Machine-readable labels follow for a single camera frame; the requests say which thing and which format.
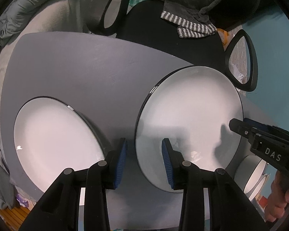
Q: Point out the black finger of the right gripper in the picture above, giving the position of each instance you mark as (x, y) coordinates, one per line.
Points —
(242, 128)

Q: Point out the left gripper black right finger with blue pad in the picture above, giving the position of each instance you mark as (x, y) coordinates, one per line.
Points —
(180, 173)

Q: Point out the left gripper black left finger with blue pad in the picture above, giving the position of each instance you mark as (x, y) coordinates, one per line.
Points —
(107, 173)

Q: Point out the right hand holding gripper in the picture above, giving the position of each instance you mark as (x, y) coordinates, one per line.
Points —
(277, 200)

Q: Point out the large white plate black rim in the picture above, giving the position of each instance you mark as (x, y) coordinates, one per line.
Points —
(51, 136)

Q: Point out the grey striped cloth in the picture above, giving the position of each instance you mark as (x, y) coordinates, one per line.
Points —
(188, 29)

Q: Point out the dark grey blanket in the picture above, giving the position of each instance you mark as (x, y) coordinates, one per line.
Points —
(219, 13)

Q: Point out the black office chair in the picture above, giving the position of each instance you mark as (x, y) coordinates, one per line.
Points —
(143, 24)

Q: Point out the grey bed duvet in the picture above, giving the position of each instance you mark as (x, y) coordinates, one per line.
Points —
(57, 22)

